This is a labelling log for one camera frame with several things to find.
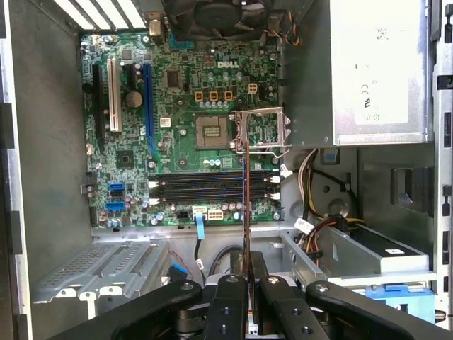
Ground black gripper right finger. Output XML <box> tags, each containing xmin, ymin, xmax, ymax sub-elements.
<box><xmin>248</xmin><ymin>250</ymin><xmax>435</xmax><ymax>340</ymax></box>

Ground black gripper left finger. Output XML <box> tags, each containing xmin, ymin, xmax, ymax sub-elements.
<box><xmin>52</xmin><ymin>274</ymin><xmax>248</xmax><ymax>340</ymax></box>

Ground dark RAM stick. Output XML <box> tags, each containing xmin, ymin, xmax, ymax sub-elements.
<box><xmin>242</xmin><ymin>144</ymin><xmax>261</xmax><ymax>336</ymax></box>

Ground RAM slot with black clips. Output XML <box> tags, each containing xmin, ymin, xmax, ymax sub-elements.
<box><xmin>148</xmin><ymin>184</ymin><xmax>282</xmax><ymax>198</ymax></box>
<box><xmin>148</xmin><ymin>169</ymin><xmax>282</xmax><ymax>180</ymax></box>

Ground grey metal drive cage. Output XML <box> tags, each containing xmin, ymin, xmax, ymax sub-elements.
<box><xmin>279</xmin><ymin>219</ymin><xmax>440</xmax><ymax>284</ymax></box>

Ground blue drive bay latch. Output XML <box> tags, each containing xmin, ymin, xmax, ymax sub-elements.
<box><xmin>364</xmin><ymin>285</ymin><xmax>437</xmax><ymax>324</ymax></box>

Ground perforated metal disk bay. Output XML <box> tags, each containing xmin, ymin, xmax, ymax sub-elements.
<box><xmin>33</xmin><ymin>240</ymin><xmax>171</xmax><ymax>311</ymax></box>

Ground green motherboard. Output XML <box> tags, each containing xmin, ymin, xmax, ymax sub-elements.
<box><xmin>79</xmin><ymin>31</ymin><xmax>284</xmax><ymax>230</ymax></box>

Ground CPU socket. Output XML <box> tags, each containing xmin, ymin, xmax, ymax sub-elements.
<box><xmin>195</xmin><ymin>115</ymin><xmax>230</xmax><ymax>152</ymax></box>

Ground black chipset chip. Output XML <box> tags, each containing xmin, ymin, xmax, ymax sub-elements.
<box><xmin>115</xmin><ymin>150</ymin><xmax>134</xmax><ymax>169</ymax></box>

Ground metal socket cover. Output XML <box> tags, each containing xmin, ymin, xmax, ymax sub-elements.
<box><xmin>234</xmin><ymin>106</ymin><xmax>292</xmax><ymax>148</ymax></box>

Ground blue expansion slot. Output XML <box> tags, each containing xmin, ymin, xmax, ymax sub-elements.
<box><xmin>142</xmin><ymin>63</ymin><xmax>161</xmax><ymax>161</ymax></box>

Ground grey power supply unit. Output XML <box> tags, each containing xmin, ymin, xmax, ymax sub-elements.
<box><xmin>281</xmin><ymin>0</ymin><xmax>435</xmax><ymax>147</ymax></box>

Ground silver coin battery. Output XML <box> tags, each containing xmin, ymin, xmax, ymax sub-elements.
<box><xmin>125</xmin><ymin>91</ymin><xmax>144</xmax><ymax>109</ymax></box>

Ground long black expansion slot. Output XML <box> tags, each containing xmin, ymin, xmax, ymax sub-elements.
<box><xmin>92</xmin><ymin>65</ymin><xmax>105</xmax><ymax>152</ymax></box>

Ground white expansion slot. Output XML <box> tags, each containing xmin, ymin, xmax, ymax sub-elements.
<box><xmin>107</xmin><ymin>58</ymin><xmax>122</xmax><ymax>132</ymax></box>

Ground black and grey PC case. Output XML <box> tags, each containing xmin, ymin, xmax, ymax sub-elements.
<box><xmin>0</xmin><ymin>0</ymin><xmax>453</xmax><ymax>340</ymax></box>

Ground short black expansion slot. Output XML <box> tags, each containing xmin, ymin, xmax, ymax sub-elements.
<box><xmin>127</xmin><ymin>63</ymin><xmax>142</xmax><ymax>91</ymax></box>

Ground black case fan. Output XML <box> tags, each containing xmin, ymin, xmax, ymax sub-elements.
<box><xmin>161</xmin><ymin>0</ymin><xmax>281</xmax><ymax>43</ymax></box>

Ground blue cable plug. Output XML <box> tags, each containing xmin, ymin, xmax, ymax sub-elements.
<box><xmin>168</xmin><ymin>263</ymin><xmax>189</xmax><ymax>284</ymax></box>

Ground orange red yellow wire bundle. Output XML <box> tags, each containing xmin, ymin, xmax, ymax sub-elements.
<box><xmin>295</xmin><ymin>214</ymin><xmax>365</xmax><ymax>263</ymax></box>

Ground blue flat data cable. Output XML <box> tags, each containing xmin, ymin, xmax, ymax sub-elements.
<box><xmin>192</xmin><ymin>206</ymin><xmax>210</xmax><ymax>283</ymax></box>

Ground white and yellow wire bundle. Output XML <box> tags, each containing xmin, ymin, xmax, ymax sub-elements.
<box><xmin>296</xmin><ymin>147</ymin><xmax>321</xmax><ymax>217</ymax></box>

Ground wire locking lever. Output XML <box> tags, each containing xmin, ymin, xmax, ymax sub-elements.
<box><xmin>263</xmin><ymin>144</ymin><xmax>293</xmax><ymax>159</ymax></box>

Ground coloured fan wires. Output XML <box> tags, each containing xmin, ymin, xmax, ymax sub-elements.
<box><xmin>265</xmin><ymin>9</ymin><xmax>304</xmax><ymax>47</ymax></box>

